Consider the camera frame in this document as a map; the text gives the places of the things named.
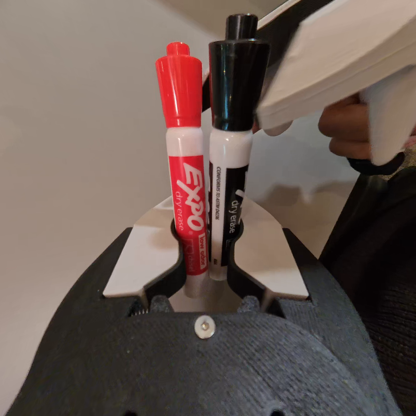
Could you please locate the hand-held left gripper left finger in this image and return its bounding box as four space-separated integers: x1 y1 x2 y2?
103 196 188 307

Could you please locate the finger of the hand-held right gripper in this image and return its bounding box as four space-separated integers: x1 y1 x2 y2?
255 0 416 137
201 0 333 113

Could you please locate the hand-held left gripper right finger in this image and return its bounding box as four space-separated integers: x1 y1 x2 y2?
226 196 309 313

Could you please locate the red dry erase marker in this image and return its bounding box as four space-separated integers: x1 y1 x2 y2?
155 42 208 298

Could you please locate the black dry erase marker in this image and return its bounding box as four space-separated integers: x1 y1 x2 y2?
208 14 272 281

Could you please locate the person's right hand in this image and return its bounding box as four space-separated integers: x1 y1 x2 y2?
318 95 375 160

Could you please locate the person's black sweater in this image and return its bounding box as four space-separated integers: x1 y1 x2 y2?
320 169 416 416

